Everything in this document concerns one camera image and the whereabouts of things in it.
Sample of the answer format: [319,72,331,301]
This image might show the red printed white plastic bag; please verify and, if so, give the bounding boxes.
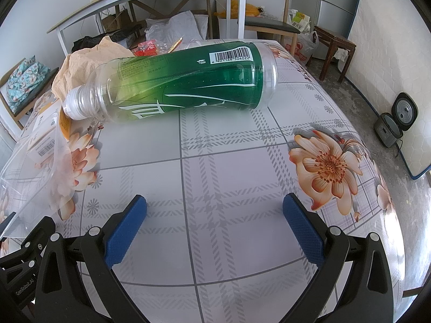
[281,30,320,68]

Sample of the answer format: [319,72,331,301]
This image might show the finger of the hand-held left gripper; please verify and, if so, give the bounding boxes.
[0,217,56,270]

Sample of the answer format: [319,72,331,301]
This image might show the yellow plastic bag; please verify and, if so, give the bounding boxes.
[214,2,265,19]

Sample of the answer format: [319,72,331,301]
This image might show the floral plaid tablecloth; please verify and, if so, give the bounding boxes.
[0,38,406,323]

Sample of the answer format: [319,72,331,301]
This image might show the grey rice cooker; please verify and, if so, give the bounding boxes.
[373,92,420,149]

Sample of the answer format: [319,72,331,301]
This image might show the dark wooden stool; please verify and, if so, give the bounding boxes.
[313,25,357,83]

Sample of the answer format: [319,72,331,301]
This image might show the black power cable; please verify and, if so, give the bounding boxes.
[394,138,409,160]

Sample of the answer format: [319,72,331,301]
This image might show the small cardboard box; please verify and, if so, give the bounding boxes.
[101,8,133,32]

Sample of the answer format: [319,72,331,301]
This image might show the wooden armchair with black seat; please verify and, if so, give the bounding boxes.
[242,0,302,51]

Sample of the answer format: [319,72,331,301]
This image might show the floral cushion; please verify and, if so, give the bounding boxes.
[6,55,51,106]

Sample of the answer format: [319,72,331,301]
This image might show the yellow and white box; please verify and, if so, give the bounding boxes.
[27,103,73,160]

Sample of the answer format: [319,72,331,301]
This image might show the white refrigerator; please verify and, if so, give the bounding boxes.
[315,0,366,36]

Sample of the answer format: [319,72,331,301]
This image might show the clear plastic bag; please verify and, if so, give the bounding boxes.
[0,92,102,239]

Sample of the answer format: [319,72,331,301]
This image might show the green plastic bottle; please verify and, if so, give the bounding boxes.
[62,40,279,122]

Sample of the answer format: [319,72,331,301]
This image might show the white mattress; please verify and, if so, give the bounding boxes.
[347,0,431,179]

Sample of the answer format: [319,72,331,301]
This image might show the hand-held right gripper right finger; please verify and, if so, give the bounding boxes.
[282,193,394,323]

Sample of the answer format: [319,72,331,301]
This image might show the red wrapper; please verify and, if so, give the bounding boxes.
[132,40,159,57]

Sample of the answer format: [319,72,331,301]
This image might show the white cabinet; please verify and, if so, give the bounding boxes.
[215,0,246,39]

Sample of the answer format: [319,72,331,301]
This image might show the brown paper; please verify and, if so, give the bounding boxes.
[51,35,135,100]

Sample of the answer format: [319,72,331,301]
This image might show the pencil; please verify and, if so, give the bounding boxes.
[167,37,184,54]

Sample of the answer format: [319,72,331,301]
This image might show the green and white snack bag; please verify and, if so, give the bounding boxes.
[289,9,312,34]

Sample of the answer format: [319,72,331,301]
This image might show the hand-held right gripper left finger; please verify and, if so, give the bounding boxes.
[34,194,152,323]

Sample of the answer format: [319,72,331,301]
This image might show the black plastic bag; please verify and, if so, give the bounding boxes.
[72,35,105,54]
[111,24,145,46]

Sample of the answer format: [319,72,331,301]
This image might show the light wooden chair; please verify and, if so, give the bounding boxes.
[0,57,61,132]

